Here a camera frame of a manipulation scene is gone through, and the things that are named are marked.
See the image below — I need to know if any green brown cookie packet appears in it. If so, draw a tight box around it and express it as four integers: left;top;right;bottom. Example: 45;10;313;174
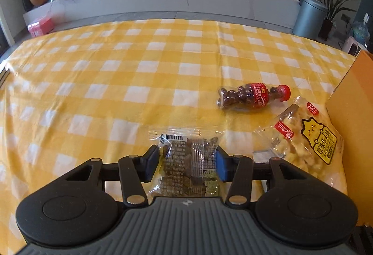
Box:
148;126;224;201

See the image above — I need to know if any yellow waffle snack bag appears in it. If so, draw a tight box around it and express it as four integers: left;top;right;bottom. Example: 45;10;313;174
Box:
256;96;345;189

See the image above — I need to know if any chocolate ball cola bottle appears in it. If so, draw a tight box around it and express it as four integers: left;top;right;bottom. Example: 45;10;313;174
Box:
216;82;291;111

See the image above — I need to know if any yellow checkered tablecloth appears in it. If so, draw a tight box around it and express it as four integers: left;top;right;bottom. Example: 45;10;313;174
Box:
1;19;354;254

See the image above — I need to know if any orange cardboard box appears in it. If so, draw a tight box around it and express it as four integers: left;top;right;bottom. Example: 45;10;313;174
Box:
326;51;373;225

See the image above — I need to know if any pink box on floor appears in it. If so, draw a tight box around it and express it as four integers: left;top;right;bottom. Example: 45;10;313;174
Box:
27;16;54;38

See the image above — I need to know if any grey metal trash bin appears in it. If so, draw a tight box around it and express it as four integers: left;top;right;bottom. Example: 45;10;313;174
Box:
292;0;328;40

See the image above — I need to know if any white marble tv console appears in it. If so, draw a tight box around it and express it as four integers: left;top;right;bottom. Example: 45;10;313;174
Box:
23;0;300;29

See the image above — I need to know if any blue water jug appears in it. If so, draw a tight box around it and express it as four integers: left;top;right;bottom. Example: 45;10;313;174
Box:
352;13;370;46

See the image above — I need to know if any tall green floor plant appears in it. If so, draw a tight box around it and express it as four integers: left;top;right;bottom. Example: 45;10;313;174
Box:
319;0;360;41

